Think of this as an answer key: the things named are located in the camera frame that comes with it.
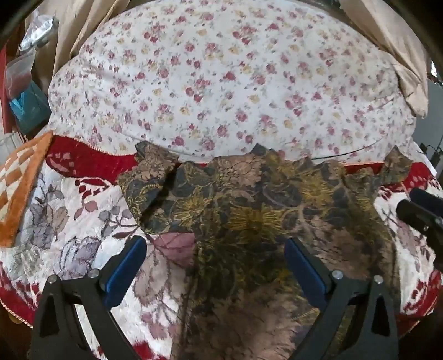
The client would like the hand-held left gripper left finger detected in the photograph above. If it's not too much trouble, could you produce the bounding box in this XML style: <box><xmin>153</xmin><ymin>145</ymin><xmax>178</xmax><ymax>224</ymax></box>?
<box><xmin>30</xmin><ymin>236</ymin><xmax>149</xmax><ymax>360</ymax></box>

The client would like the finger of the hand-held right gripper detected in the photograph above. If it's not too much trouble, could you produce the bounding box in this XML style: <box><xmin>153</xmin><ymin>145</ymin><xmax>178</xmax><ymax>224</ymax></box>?
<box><xmin>409</xmin><ymin>187</ymin><xmax>443</xmax><ymax>218</ymax></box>
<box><xmin>396</xmin><ymin>199</ymin><xmax>443</xmax><ymax>239</ymax></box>

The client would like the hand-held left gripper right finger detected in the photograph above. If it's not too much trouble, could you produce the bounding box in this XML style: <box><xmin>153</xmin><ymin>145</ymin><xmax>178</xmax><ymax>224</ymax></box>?
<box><xmin>284</xmin><ymin>237</ymin><xmax>399</xmax><ymax>360</ymax></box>

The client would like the dark floral print garment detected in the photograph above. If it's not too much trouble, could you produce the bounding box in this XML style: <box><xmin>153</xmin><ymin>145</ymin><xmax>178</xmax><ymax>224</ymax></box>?
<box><xmin>118</xmin><ymin>141</ymin><xmax>414</xmax><ymax>360</ymax></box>

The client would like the red and white floral blanket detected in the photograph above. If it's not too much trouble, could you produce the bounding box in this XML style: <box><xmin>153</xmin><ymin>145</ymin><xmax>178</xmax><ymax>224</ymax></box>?
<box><xmin>0</xmin><ymin>133</ymin><xmax>443</xmax><ymax>360</ymax></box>

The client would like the orange checked towel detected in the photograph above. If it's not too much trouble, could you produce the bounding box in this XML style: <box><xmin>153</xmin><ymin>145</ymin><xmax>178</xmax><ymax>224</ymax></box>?
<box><xmin>0</xmin><ymin>131</ymin><xmax>54</xmax><ymax>248</ymax></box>

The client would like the beige cloth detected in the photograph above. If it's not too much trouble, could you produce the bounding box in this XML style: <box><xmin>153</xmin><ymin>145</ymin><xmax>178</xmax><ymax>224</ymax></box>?
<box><xmin>339</xmin><ymin>0</ymin><xmax>431</xmax><ymax>118</ymax></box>

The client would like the teal plastic bag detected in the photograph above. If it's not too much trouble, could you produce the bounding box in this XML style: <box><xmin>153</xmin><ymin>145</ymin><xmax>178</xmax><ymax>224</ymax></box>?
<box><xmin>9</xmin><ymin>81</ymin><xmax>52</xmax><ymax>134</ymax></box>

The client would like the white red-flowered quilt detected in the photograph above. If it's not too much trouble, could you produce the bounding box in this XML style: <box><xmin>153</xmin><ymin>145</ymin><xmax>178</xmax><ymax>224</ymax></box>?
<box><xmin>47</xmin><ymin>0</ymin><xmax>418</xmax><ymax>163</ymax></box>

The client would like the plastic bag with red contents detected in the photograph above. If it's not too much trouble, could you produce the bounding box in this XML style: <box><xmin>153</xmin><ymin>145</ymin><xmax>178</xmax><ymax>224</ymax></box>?
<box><xmin>5</xmin><ymin>48</ymin><xmax>37</xmax><ymax>101</ymax></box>

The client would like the beige curtain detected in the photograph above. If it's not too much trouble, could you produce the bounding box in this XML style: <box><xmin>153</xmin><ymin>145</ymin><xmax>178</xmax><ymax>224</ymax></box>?
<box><xmin>24</xmin><ymin>0</ymin><xmax>132</xmax><ymax>87</ymax></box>

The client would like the clear plastic bag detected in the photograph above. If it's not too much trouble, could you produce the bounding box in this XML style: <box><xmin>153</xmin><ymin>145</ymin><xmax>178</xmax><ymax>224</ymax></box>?
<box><xmin>19</xmin><ymin>16</ymin><xmax>59</xmax><ymax>52</ymax></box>

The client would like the thin black cable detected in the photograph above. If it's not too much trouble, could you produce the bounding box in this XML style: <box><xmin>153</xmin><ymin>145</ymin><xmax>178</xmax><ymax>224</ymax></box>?
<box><xmin>310</xmin><ymin>140</ymin><xmax>416</xmax><ymax>160</ymax></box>

